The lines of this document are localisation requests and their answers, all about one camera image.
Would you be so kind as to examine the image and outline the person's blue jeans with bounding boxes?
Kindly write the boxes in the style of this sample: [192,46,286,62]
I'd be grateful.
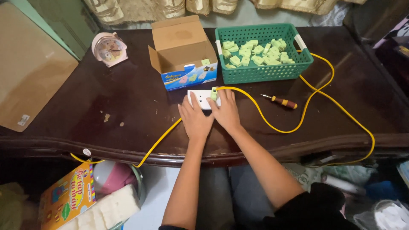
[196,164,288,230]

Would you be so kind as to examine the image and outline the red and yellow screwdriver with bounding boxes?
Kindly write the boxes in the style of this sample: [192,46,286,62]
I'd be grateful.
[260,93,298,110]

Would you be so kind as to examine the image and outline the golden curtain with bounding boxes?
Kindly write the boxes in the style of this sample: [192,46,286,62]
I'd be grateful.
[82,0,368,26]

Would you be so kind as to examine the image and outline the white foam pack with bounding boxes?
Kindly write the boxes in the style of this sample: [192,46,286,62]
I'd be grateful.
[59,184,141,230]

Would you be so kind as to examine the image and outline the yellow power cable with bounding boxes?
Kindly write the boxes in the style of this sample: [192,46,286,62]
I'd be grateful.
[70,50,376,168]

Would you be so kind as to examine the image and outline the pink and white ball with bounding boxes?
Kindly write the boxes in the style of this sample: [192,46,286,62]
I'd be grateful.
[93,160,146,206]

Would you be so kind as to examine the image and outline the green wooden cabinet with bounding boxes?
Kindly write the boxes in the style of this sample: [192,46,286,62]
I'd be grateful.
[9,0,100,61]

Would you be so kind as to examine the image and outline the white power strip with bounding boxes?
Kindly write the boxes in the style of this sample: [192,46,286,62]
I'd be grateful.
[187,89,221,110]

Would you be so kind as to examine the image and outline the brown cardboard sheet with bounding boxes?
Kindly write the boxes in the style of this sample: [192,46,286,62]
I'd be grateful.
[0,3,79,133]

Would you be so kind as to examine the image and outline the person's right hand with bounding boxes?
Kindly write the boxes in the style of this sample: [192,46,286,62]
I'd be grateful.
[206,89,242,133]

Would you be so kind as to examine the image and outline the open cardboard box blue print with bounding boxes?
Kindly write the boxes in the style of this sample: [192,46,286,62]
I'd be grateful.
[148,15,219,92]

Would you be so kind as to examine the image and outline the person's left hand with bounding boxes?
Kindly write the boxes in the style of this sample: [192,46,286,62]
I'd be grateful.
[178,94,215,141]

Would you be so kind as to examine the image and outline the pink alarm clock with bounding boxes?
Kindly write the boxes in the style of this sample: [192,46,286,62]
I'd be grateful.
[91,32,129,68]

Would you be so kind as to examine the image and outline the green plastic basket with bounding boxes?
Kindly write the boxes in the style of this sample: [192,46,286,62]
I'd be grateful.
[215,23,314,85]

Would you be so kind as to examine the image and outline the heap of light green plugs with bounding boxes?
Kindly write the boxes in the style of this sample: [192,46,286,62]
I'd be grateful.
[221,38,296,69]

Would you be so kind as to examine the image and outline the dark wooden furniture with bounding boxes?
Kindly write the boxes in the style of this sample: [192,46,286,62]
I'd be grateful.
[343,0,409,103]

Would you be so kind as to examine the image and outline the orange picture book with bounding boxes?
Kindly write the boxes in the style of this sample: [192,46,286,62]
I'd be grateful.
[38,162,96,230]

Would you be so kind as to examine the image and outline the heap of bags and clutter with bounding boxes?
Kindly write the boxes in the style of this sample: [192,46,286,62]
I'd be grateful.
[284,159,409,230]

